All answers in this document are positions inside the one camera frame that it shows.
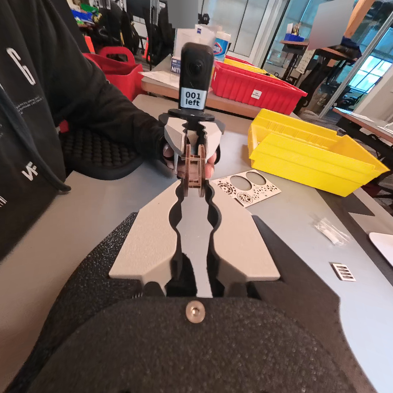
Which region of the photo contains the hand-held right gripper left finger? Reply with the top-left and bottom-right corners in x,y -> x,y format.
109,180 -> 183,287

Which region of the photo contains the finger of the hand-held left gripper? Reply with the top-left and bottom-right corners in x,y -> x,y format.
199,123 -> 224,161
164,117 -> 188,172

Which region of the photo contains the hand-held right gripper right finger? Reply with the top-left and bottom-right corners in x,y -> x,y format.
207,181 -> 280,281

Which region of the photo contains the wooden spool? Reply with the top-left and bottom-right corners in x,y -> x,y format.
181,144 -> 206,198

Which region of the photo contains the wooden standing desk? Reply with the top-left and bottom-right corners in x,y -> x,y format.
280,40 -> 363,83

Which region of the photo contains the person's left hand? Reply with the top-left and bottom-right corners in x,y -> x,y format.
163,144 -> 217,180

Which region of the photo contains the white wipes canister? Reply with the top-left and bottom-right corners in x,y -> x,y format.
213,32 -> 231,62

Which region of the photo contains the white cardboard box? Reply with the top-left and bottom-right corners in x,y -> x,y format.
173,27 -> 217,62

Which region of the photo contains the red plastic tote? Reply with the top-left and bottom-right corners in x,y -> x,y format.
211,56 -> 308,115

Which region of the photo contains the laser-cut wooden sheet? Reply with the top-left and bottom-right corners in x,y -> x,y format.
212,169 -> 282,208

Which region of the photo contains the red plastic basket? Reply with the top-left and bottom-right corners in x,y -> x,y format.
82,46 -> 145,102

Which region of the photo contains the clear plastic bag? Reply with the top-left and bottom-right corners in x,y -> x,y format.
314,217 -> 350,246

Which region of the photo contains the yellow plastic bin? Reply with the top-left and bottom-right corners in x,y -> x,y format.
248,108 -> 390,197

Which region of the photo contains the small slotted wooden piece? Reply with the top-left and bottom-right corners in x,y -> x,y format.
329,262 -> 357,282

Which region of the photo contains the white paper sheet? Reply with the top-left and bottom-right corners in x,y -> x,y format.
296,49 -> 317,74

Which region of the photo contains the white flat device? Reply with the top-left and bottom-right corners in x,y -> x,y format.
368,232 -> 393,267

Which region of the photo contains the wooden side table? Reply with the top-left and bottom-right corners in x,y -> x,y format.
332,107 -> 393,146

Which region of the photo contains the person's black hoodie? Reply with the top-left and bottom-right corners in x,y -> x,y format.
0,0 -> 102,261

